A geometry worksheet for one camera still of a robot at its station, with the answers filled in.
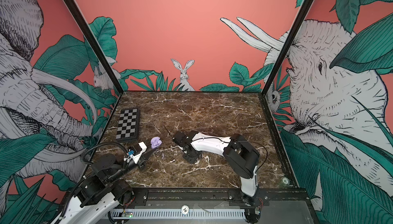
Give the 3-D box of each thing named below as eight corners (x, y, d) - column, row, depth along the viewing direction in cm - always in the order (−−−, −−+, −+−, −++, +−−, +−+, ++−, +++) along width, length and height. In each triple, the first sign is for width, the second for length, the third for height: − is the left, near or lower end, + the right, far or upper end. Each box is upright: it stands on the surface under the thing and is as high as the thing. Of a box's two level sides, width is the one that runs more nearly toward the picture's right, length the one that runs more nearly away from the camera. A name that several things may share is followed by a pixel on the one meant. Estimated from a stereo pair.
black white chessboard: (117, 144, 94) (114, 141, 91) (122, 113, 110) (120, 109, 107) (138, 140, 96) (136, 137, 93) (140, 110, 112) (138, 106, 108)
